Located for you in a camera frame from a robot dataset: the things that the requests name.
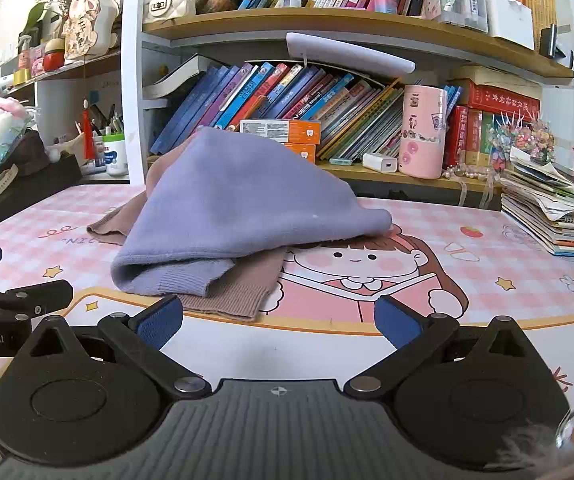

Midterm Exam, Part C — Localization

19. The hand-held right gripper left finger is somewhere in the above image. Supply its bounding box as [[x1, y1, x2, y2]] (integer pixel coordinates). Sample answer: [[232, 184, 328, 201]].
[[14, 295, 213, 401]]

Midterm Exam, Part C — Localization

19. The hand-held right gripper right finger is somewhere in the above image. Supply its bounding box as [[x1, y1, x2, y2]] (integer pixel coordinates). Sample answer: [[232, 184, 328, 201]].
[[342, 296, 555, 401]]

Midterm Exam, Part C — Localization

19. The pink-brown knit sweater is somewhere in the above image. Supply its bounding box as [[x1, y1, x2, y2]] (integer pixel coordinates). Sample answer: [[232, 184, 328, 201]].
[[87, 157, 288, 322]]

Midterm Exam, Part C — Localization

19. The purple knit sweater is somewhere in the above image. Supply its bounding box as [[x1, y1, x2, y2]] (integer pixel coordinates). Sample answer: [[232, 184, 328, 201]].
[[111, 126, 394, 298]]

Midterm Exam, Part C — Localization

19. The beige wristwatch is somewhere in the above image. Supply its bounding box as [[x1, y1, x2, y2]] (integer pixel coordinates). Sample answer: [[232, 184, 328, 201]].
[[0, 164, 19, 198]]

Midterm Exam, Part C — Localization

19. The black box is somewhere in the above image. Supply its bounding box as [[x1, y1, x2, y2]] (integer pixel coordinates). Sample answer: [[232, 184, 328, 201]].
[[0, 152, 84, 241]]

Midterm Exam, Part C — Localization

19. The brown plush cloth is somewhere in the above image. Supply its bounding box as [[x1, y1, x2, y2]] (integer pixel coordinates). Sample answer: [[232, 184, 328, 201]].
[[4, 130, 50, 177]]

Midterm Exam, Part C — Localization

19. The pink checkered cartoon desk mat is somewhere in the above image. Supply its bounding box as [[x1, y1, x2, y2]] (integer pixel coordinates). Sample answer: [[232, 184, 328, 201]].
[[0, 182, 574, 471]]

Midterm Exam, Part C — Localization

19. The white jar with blue label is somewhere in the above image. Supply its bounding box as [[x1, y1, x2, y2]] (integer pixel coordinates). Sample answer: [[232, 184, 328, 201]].
[[102, 132, 129, 177]]

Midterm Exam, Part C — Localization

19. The red white pen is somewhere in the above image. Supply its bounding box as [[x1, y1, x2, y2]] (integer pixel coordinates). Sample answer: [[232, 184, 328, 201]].
[[82, 100, 97, 160]]

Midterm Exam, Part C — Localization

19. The white charger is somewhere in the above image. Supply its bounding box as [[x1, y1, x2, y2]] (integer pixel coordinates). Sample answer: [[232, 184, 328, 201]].
[[362, 152, 399, 173]]

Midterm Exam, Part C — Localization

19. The bunch of pens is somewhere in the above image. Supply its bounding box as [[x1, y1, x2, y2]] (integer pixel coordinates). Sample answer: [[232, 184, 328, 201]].
[[87, 102, 128, 137]]

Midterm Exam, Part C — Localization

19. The stack of papers and notebooks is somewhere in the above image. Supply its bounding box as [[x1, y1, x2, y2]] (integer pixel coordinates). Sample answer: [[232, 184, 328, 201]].
[[499, 147, 574, 259]]

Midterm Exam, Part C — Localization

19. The pink sticker tumbler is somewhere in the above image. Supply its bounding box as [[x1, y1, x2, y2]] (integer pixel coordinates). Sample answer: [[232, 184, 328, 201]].
[[398, 85, 448, 180]]

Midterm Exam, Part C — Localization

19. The orange white box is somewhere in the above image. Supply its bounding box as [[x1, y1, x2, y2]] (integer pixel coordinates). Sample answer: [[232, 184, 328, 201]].
[[282, 142, 317, 164], [239, 119, 322, 143]]

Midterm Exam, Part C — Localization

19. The red yellow standing book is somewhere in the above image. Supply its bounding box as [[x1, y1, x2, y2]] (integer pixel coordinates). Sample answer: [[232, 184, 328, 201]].
[[467, 109, 482, 166]]

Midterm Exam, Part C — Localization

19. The white side shelf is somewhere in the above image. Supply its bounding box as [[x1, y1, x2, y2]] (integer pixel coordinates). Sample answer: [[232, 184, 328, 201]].
[[0, 50, 133, 183]]

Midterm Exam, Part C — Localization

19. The green standing book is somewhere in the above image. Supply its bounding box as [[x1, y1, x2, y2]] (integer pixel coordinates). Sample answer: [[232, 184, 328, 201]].
[[481, 112, 495, 166]]

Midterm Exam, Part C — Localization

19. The red round doll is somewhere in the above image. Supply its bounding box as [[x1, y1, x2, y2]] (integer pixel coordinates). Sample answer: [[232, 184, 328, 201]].
[[42, 37, 65, 72]]

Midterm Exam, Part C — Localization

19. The colourful bead bouquet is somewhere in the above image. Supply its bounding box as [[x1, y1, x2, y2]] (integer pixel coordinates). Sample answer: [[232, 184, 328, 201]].
[[487, 112, 556, 171]]

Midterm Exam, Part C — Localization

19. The thick black cover book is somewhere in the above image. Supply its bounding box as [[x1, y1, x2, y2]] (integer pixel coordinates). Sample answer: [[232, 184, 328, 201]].
[[142, 54, 228, 101]]

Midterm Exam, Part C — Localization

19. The red hardcover book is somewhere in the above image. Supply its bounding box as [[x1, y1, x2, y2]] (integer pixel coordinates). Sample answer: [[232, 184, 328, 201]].
[[462, 80, 542, 122]]

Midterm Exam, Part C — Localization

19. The row of leaning colourful books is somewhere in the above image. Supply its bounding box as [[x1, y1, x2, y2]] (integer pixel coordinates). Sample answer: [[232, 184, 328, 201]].
[[149, 60, 408, 161]]

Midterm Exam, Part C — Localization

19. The white cartoon figure decoration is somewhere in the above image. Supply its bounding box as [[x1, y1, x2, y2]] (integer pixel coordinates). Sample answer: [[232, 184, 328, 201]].
[[62, 0, 120, 61]]

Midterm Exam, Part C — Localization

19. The cream thick book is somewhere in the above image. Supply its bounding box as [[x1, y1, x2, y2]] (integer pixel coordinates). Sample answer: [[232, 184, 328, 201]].
[[451, 65, 542, 87]]

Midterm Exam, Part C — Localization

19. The white bar lamp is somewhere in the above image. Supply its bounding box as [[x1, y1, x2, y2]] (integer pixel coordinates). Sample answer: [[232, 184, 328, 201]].
[[285, 32, 416, 77]]

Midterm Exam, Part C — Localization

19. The wooden bookshelf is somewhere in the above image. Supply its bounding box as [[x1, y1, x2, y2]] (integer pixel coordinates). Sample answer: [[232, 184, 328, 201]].
[[122, 0, 574, 211]]

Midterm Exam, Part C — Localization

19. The white organizer box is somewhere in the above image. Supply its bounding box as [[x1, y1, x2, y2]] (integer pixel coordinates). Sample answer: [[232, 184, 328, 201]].
[[484, 0, 535, 51]]

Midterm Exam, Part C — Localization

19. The row of yellow spine books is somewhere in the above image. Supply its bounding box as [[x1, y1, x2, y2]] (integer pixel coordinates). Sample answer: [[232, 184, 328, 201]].
[[514, 0, 560, 48]]

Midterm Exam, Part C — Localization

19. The pearl string with ribbon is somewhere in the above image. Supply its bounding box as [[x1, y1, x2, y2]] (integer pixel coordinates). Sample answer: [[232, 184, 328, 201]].
[[442, 162, 505, 211]]

